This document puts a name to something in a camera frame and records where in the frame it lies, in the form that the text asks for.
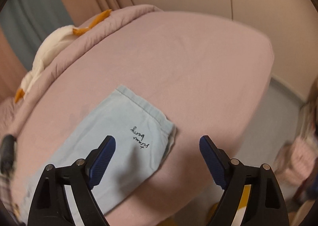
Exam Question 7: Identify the light blue strawberry pants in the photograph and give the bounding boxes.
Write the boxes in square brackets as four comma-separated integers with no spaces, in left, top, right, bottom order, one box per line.
[20,86,176,225]

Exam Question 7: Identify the blue plaid pillow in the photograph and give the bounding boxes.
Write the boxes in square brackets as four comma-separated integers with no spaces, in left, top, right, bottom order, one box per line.
[0,174,19,221]

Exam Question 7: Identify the yellow flower floor mat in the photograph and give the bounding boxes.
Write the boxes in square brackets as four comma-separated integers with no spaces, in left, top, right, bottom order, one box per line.
[208,183,252,226]

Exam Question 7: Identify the pink knitted item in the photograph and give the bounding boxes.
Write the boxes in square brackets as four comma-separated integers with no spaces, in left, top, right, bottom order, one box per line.
[274,137,317,187]

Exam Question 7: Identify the pink quilted comforter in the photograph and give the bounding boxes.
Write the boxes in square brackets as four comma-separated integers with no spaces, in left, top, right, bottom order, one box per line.
[4,5,159,137]

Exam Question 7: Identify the white goose plush toy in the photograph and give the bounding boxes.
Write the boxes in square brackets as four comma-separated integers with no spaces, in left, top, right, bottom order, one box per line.
[15,9,111,103]

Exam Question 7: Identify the pink bed sheet mattress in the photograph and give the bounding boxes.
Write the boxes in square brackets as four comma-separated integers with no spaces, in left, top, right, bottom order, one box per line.
[11,11,274,225]

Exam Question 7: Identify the teal curtain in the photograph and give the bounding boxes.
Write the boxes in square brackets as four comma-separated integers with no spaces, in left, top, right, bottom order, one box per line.
[1,0,73,70]

